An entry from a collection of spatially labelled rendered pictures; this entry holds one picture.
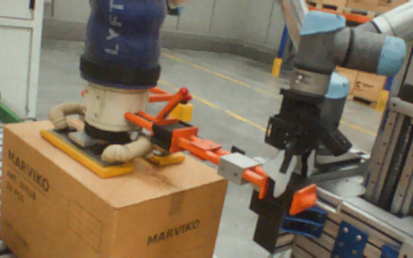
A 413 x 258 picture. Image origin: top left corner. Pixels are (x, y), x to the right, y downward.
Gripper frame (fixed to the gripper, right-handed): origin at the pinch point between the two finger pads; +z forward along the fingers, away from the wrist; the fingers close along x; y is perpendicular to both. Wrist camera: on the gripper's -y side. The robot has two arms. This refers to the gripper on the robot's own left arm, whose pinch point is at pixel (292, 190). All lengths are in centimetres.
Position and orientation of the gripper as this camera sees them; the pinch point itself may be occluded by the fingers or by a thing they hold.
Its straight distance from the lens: 93.1
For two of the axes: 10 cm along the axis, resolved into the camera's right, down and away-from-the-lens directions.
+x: -6.8, 0.9, -7.3
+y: -7.2, -3.2, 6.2
